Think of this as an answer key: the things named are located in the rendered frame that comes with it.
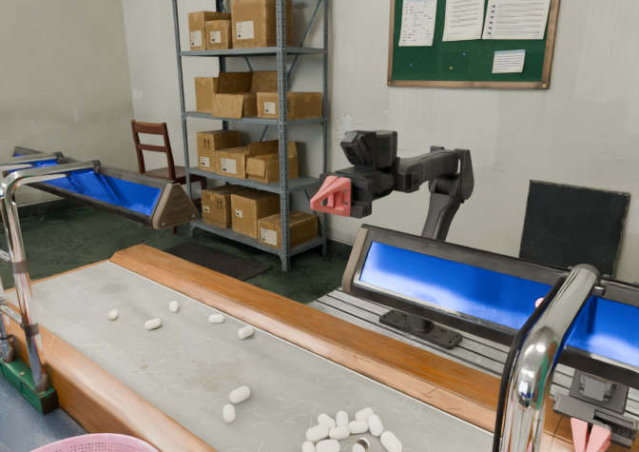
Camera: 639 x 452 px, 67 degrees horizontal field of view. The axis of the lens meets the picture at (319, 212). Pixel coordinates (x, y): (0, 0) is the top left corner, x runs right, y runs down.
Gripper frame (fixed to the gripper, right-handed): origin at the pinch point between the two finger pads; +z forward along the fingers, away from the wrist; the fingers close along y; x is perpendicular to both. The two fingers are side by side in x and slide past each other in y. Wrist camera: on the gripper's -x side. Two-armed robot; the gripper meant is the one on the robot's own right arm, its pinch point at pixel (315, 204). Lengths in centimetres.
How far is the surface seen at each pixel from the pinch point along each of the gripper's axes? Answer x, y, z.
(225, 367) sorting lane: 32.7, -14.5, 9.9
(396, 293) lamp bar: 0.5, 27.3, 17.8
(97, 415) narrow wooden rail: 32.7, -20.4, 31.8
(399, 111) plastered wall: 6, -108, -197
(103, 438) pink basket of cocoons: 29.5, -10.8, 34.8
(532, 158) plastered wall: 26, -27, -196
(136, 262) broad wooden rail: 31, -72, -3
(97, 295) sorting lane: 33, -63, 12
